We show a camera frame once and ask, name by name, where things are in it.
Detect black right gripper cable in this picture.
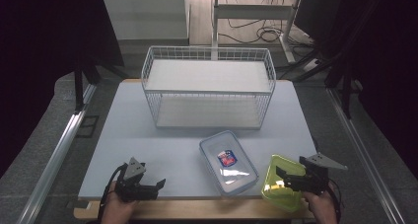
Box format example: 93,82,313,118
324,182,344,217

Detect black metal stand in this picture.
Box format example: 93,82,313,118
323,52,364,119
72,50,102,115

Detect white power strip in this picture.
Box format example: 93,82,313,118
303,58,322,73

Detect white metal desk frame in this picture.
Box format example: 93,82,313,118
211,0,304,64

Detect white wire shelf rack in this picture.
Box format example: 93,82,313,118
140,44,277,131

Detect aluminium rail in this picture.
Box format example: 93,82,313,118
15,83,99,224
325,86,406,224

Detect person's right hand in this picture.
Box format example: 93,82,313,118
301,182,340,224

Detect person's left hand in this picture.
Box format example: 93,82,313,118
100,184,140,224

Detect white cabinet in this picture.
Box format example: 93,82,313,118
101,0,192,43

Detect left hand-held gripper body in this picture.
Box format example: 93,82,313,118
114,156,160,203

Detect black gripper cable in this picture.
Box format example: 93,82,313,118
98,162,130,220
324,182,344,217

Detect black floor cables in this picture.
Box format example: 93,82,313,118
217,0,314,44

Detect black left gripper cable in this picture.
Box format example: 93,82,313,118
98,162,130,220

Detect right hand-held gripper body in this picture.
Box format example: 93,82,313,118
296,152,349,196

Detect clear food container green lid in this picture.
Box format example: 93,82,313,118
260,153,309,214

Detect clear food container blue lid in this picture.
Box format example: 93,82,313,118
198,129,260,197

